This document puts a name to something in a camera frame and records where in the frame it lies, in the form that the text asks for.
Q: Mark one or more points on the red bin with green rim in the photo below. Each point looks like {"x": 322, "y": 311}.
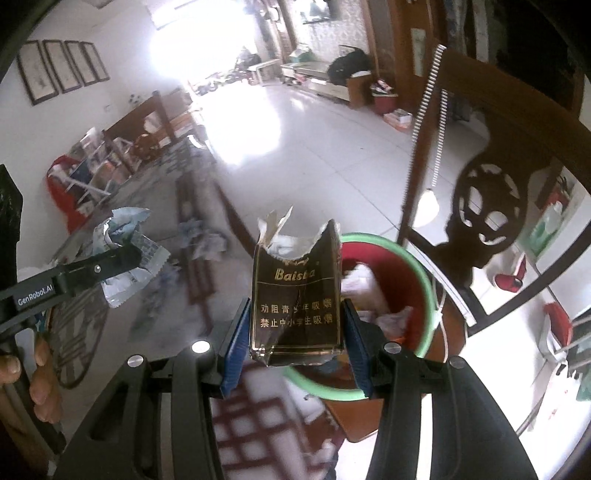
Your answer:
{"x": 399, "y": 277}

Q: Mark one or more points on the carved wooden chair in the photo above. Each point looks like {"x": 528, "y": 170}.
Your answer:
{"x": 503, "y": 115}
{"x": 147, "y": 129}

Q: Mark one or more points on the person's left hand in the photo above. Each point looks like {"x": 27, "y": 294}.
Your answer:
{"x": 44, "y": 374}

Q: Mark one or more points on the red white plastic bag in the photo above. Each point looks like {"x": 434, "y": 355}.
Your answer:
{"x": 558, "y": 323}

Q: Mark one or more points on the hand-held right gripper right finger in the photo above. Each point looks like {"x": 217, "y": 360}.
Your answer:
{"x": 354, "y": 353}

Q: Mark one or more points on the wall-mounted television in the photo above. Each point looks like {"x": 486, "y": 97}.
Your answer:
{"x": 318, "y": 9}

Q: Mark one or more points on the silver blue foil wrapper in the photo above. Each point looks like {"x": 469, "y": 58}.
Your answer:
{"x": 115, "y": 226}

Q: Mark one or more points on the white coffee table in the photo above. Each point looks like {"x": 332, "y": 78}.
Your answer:
{"x": 265, "y": 71}

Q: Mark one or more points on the green white bag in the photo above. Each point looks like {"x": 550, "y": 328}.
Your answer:
{"x": 301, "y": 53}

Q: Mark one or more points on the red bucket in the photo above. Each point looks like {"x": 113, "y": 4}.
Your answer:
{"x": 385, "y": 102}

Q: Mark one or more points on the black bag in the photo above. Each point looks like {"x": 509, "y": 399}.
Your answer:
{"x": 348, "y": 67}

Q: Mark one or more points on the red slipper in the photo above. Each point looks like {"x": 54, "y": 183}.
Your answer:
{"x": 510, "y": 279}

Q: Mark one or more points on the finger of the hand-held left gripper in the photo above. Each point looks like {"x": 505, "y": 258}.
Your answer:
{"x": 101, "y": 267}

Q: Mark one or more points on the crumpled blue white wrapper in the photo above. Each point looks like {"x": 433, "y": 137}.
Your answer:
{"x": 211, "y": 248}
{"x": 189, "y": 229}

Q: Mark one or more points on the crumpled white paper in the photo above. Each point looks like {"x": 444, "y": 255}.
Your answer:
{"x": 362, "y": 282}
{"x": 390, "y": 324}

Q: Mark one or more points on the white TV cabinet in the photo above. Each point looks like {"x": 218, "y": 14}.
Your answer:
{"x": 314, "y": 81}

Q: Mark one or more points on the cluttered metal rack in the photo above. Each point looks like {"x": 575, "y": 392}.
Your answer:
{"x": 99, "y": 157}

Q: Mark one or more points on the red cloth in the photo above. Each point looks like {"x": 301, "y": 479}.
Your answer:
{"x": 60, "y": 191}

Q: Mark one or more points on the framed wall picture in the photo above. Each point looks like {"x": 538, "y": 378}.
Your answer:
{"x": 38, "y": 71}
{"x": 61, "y": 64}
{"x": 80, "y": 62}
{"x": 95, "y": 60}

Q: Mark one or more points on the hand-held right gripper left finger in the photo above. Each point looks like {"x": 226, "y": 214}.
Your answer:
{"x": 235, "y": 355}

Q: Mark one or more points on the dark brown cigarette pack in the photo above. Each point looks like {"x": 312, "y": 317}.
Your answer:
{"x": 295, "y": 304}

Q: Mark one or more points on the white step ladder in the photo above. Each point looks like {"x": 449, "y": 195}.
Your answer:
{"x": 87, "y": 184}

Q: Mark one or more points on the green white plastic package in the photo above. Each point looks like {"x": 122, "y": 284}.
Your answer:
{"x": 549, "y": 224}

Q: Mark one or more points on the wooden partition cabinet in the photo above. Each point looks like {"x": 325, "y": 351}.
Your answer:
{"x": 406, "y": 37}

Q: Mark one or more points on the small cardboard box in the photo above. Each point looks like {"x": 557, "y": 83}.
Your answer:
{"x": 397, "y": 119}

